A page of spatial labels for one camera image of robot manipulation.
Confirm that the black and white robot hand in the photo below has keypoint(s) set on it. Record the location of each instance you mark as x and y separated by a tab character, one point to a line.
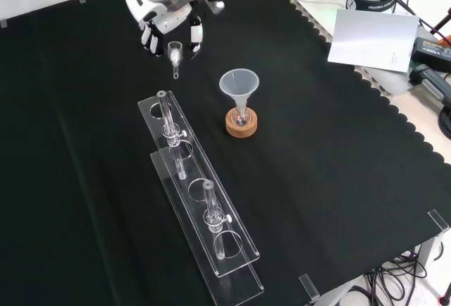
172	20

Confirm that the clear glass weighing funnel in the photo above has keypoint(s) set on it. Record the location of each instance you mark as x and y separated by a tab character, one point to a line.
174	55

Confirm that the translucent plastic funnel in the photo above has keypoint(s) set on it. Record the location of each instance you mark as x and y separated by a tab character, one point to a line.
239	82

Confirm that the clear acrylic funnel stand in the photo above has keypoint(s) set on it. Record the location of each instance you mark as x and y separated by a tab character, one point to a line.
197	193

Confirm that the small round-bottom glass flask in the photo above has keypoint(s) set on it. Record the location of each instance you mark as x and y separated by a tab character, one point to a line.
247	115

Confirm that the black cloth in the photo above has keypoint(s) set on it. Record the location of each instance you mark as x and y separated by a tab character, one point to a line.
317	151

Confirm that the pale board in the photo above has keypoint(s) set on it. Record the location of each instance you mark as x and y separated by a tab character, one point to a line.
370	38

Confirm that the black power adapter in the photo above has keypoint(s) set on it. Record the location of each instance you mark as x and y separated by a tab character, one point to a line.
431	50

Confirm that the black and grey clamp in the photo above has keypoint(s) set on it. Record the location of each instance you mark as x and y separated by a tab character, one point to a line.
431	82

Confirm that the black tripod leg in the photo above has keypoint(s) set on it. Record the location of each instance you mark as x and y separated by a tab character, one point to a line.
442	20

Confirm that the grey table leg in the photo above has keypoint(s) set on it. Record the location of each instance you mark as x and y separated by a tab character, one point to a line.
428	251

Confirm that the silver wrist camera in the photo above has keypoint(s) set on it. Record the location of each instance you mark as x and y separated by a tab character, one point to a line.
216	6

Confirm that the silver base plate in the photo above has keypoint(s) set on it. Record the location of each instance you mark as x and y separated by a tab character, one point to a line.
317	1

